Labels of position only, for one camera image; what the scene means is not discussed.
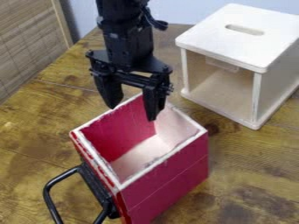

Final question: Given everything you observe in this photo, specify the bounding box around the black cable loop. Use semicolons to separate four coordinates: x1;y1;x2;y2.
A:
139;5;169;32

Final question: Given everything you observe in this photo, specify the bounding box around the red wooden drawer box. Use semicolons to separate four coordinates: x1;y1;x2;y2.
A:
69;94;208;224

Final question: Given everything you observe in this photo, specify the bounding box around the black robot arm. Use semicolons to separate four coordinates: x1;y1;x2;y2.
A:
87;0;173;121

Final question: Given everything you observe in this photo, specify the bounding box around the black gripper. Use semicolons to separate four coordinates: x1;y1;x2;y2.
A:
87;21;173;121

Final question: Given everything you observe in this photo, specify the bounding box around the black metal drawer handle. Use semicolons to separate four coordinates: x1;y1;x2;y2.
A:
41;162;120;224

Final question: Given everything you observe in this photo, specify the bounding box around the light wooden cabinet frame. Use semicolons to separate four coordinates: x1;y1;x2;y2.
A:
175;3;299;130

